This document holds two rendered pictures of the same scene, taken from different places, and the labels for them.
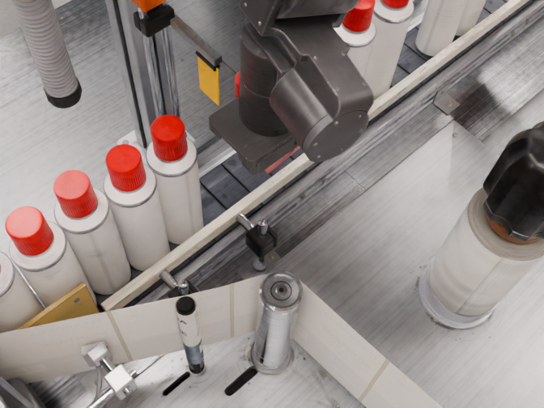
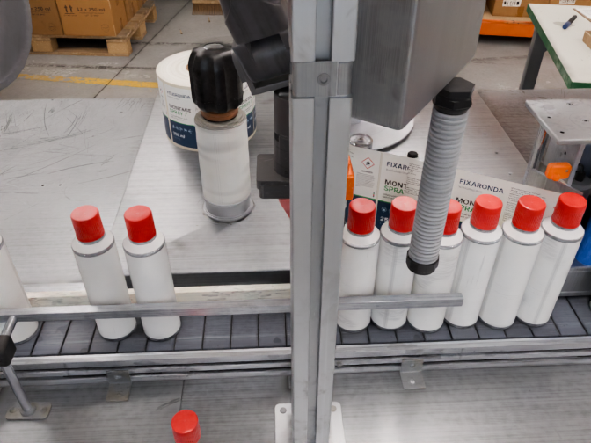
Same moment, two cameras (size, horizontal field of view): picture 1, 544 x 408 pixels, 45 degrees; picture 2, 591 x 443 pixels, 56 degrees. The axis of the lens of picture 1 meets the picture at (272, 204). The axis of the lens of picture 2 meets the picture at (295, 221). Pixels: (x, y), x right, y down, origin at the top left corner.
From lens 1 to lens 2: 92 cm
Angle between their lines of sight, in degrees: 75
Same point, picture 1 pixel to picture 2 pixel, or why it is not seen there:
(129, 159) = (401, 200)
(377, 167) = not seen: hidden behind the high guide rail
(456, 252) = (244, 148)
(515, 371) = not seen: hidden behind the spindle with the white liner
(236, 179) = (285, 328)
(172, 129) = (360, 202)
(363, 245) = (248, 248)
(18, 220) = (492, 203)
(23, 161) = not seen: outside the picture
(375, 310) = (278, 222)
